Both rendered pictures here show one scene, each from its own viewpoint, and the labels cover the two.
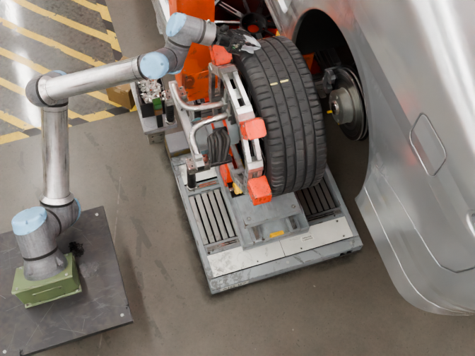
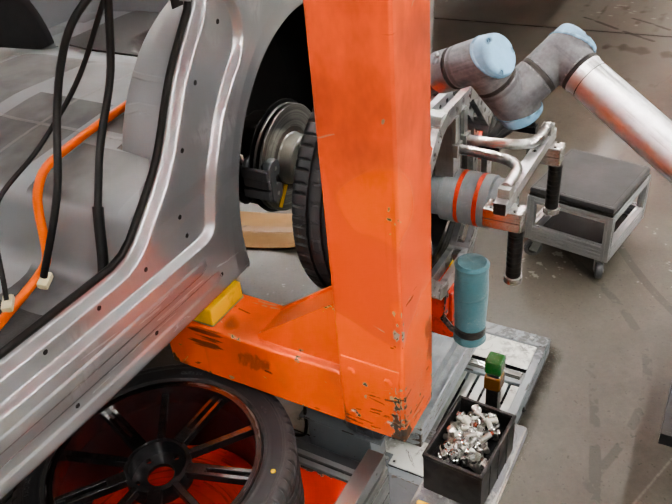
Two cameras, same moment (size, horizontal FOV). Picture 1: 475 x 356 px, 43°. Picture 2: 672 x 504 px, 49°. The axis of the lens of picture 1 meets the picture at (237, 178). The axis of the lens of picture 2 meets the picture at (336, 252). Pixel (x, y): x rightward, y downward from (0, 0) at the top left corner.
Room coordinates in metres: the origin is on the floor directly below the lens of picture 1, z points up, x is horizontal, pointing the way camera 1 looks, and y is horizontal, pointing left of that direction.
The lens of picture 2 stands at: (2.61, 1.22, 1.84)
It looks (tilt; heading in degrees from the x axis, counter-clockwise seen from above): 34 degrees down; 234
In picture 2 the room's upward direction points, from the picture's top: 5 degrees counter-clockwise
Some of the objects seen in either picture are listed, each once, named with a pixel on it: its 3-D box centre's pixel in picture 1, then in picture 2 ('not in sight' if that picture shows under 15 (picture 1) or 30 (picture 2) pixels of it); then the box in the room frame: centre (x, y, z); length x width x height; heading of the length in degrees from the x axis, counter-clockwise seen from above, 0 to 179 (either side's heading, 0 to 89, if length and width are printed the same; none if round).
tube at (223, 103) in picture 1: (198, 90); (481, 155); (1.42, 0.19, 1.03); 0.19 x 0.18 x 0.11; 113
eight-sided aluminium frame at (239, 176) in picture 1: (233, 127); (447, 193); (1.37, 0.04, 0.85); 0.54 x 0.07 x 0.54; 23
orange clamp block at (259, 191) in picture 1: (259, 190); not in sight; (1.09, -0.09, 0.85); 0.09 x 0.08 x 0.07; 23
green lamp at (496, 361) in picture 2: (157, 103); (495, 363); (1.60, 0.41, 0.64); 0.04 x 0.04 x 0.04; 23
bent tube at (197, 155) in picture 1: (213, 130); (508, 121); (1.24, 0.11, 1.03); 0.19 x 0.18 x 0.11; 113
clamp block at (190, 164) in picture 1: (198, 164); (545, 151); (1.14, 0.16, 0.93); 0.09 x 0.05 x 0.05; 113
